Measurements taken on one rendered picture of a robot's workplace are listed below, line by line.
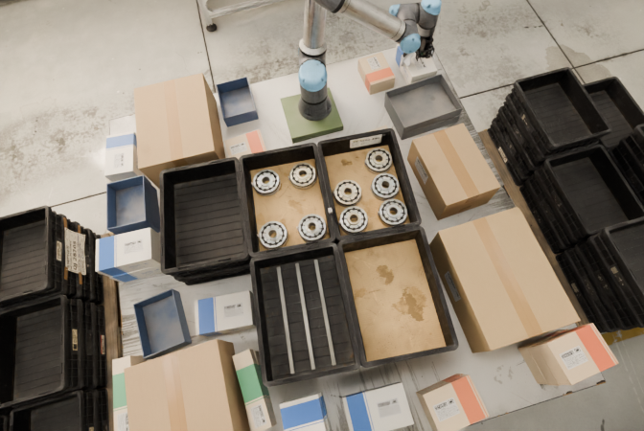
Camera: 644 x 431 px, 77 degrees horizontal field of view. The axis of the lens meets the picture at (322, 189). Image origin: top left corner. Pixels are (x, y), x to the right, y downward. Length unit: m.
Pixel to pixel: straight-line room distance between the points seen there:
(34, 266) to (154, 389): 1.05
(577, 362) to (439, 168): 0.75
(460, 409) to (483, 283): 0.38
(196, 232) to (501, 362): 1.18
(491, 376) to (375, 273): 0.52
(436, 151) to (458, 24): 1.83
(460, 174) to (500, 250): 0.32
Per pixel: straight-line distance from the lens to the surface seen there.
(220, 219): 1.57
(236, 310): 1.51
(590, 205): 2.32
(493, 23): 3.40
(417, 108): 1.85
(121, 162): 1.90
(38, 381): 2.29
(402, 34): 1.59
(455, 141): 1.66
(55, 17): 4.09
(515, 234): 1.52
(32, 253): 2.33
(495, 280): 1.45
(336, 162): 1.60
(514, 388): 1.64
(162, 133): 1.75
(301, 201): 1.54
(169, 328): 1.68
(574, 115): 2.41
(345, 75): 2.01
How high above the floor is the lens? 2.24
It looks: 66 degrees down
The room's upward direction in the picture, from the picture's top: 8 degrees counter-clockwise
